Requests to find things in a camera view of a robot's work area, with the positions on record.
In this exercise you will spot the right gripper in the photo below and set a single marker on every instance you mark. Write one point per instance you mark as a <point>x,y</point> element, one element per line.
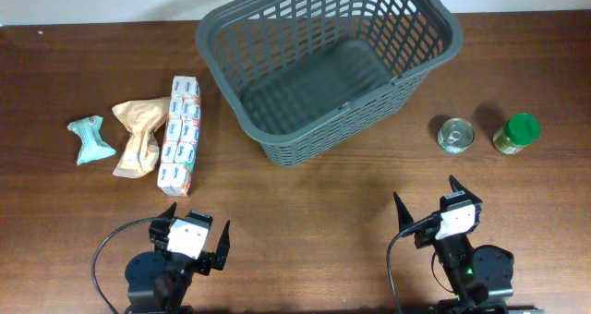
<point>427,236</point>

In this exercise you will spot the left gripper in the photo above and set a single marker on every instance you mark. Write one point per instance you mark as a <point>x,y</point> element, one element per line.
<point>206,259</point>

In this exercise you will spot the silver tin can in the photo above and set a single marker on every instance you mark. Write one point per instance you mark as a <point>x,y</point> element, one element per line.
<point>456,135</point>

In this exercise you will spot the Kleenex tissue multipack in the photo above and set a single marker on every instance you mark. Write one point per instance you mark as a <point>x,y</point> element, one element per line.
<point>181,139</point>

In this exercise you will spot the green lidded glass jar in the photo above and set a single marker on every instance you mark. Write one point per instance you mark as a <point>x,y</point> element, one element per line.
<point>519,131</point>

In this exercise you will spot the teal wet wipes packet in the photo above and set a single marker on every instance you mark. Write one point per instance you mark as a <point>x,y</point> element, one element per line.
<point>93,147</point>

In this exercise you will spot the grey plastic shopping basket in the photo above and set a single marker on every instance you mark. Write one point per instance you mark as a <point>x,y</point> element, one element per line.
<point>304,75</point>

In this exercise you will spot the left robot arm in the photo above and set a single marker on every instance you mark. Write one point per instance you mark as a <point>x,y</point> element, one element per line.
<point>158,280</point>

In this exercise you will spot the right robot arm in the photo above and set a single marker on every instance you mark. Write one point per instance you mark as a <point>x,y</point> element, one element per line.
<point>480,278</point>

